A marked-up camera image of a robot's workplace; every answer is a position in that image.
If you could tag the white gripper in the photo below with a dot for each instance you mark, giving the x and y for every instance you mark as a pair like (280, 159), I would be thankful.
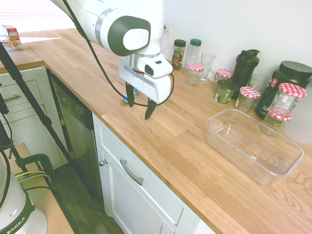
(143, 84)

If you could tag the blue white protein bar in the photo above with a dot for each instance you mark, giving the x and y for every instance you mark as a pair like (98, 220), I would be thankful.
(124, 99)

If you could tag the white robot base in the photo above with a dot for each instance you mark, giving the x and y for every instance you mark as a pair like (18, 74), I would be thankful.
(17, 214)

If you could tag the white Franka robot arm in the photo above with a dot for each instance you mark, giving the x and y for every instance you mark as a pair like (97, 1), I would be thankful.
(83, 17)

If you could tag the clear plastic container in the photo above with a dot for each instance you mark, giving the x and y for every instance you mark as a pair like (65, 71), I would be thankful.
(253, 148)

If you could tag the large black protein tub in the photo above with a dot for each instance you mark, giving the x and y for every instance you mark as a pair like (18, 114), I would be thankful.
(290, 73)

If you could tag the dark-lidded labelled spice jar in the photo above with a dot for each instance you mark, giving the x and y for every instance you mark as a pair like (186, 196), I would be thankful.
(178, 54)

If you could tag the glass jar red checkered lid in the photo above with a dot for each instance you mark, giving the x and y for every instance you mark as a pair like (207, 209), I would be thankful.
(195, 73)
(276, 123)
(223, 75)
(247, 100)

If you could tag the silver cabinet knob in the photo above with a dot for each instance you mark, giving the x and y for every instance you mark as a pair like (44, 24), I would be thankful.
(103, 162)

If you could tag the black dishwasher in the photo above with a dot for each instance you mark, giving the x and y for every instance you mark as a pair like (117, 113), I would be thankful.
(75, 131)

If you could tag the clear bottle green lid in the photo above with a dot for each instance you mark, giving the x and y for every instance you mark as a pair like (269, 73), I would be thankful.
(193, 54)

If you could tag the tall glass mug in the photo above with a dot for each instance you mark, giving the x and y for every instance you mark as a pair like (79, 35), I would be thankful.
(207, 65)

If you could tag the white counter base cabinet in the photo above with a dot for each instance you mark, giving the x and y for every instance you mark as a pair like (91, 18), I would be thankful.
(136, 204)

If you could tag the black shaker bottle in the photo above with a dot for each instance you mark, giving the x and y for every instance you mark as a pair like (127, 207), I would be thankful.
(245, 68)

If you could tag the green clamp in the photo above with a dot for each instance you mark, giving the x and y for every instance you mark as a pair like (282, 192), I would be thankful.
(45, 162)

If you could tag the white drawer cabinet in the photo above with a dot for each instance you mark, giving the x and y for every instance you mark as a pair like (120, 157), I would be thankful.
(26, 126)

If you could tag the clear drinking glass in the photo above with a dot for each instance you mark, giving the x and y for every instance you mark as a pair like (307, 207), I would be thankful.
(259, 81)

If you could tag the silver cabinet drawer pull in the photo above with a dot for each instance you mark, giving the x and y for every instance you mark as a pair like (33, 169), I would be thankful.
(11, 98)

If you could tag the brown robot mounting board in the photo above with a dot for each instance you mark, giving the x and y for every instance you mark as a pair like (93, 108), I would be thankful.
(48, 207)

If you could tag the orange white carton box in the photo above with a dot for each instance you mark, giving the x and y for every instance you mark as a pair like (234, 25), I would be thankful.
(13, 37)

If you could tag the large jar red checkered lid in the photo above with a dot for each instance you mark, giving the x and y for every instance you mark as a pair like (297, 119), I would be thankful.
(290, 96)

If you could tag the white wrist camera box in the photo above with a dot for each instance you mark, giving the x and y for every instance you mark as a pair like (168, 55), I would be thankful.
(158, 68)

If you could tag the black camera tripod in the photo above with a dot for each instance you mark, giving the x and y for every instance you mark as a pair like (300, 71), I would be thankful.
(26, 93)

